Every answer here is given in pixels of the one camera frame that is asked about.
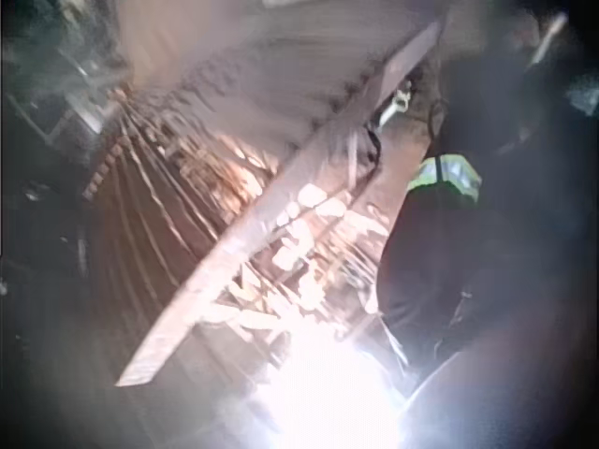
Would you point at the metal lattice frame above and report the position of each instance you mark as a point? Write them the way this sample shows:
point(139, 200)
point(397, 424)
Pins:
point(304, 243)

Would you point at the grey metal rod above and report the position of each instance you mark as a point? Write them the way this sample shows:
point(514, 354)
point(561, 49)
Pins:
point(546, 38)

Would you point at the white clip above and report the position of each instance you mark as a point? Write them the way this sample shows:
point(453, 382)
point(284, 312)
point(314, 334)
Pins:
point(398, 102)

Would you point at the steel rebar mesh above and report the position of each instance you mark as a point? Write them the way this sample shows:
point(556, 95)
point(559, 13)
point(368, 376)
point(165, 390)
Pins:
point(150, 192)

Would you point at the heap of metal equipment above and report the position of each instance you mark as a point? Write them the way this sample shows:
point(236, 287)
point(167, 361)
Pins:
point(70, 103)

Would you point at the long grey metal beam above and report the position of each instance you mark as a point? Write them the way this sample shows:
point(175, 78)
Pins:
point(281, 196)

